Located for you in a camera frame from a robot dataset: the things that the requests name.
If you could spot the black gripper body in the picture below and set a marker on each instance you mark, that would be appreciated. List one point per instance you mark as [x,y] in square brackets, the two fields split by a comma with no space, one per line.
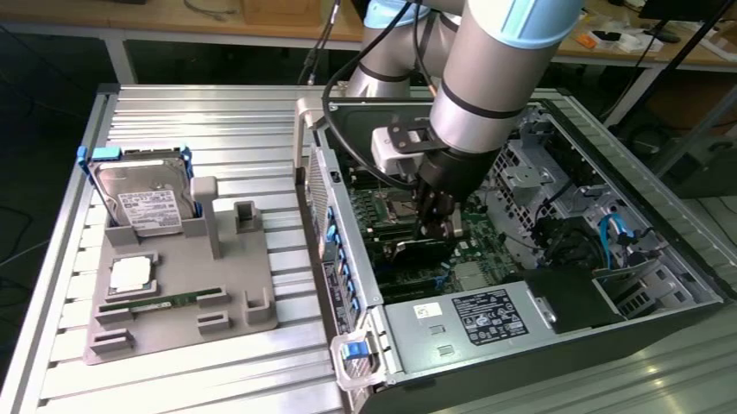
[458,172]

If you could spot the black Nvidia graphics card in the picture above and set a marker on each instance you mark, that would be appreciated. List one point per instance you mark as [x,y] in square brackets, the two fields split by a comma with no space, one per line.
[420,252]

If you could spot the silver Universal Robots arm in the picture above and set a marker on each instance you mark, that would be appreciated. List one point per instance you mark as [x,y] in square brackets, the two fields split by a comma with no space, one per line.
[488,64]

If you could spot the CPU socket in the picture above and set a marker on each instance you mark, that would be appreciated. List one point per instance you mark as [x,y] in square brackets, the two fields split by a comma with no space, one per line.
[396,207]

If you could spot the black installed RAM stick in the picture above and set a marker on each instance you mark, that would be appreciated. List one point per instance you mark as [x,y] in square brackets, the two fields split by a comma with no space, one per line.
[391,233]

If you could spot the green Dell motherboard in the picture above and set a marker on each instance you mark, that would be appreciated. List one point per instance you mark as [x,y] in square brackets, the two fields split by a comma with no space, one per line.
[483,250]

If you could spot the silver metal disk bay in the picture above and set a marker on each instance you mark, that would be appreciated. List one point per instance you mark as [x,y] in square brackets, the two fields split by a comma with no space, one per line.
[530,181]

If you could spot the silver chipset heat sink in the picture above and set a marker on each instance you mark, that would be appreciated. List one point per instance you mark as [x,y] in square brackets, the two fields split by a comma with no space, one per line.
[468,276]

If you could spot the grey power supply unit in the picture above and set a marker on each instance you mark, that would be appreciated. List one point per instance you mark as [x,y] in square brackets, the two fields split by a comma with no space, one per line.
[420,340]

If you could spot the blue case latch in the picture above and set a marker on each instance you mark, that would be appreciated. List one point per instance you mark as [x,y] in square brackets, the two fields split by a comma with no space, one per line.
[354,350]

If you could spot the small orange item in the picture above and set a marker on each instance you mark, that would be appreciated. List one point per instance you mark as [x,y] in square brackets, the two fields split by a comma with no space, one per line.
[586,39]

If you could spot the cluttered wooden desk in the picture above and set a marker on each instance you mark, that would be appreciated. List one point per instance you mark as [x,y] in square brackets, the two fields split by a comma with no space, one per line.
[610,52]

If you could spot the open black PC case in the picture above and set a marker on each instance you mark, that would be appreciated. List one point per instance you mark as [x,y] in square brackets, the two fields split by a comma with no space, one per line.
[633,353]

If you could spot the hard disk in blue caddy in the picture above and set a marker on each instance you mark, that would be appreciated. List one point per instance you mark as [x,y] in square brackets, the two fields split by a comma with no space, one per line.
[144,194]

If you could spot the green RAM stick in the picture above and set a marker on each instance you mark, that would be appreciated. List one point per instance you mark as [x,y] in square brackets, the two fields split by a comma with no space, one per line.
[167,299]

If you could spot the black slanted pole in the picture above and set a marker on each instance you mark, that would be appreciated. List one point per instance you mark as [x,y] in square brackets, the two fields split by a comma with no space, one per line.
[685,39]

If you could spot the grey plastic parts rack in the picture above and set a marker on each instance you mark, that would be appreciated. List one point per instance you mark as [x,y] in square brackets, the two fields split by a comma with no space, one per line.
[177,328]

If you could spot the silver CPU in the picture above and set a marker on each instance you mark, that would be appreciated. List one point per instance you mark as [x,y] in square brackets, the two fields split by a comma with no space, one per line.
[132,274]

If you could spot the black monitor with stand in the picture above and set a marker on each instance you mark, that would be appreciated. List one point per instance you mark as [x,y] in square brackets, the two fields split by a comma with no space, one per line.
[685,8]

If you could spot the long wooden desk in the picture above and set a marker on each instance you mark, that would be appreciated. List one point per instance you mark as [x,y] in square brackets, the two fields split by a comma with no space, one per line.
[144,17]

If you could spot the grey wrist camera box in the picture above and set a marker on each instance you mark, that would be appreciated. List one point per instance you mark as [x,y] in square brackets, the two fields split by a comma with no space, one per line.
[391,155]

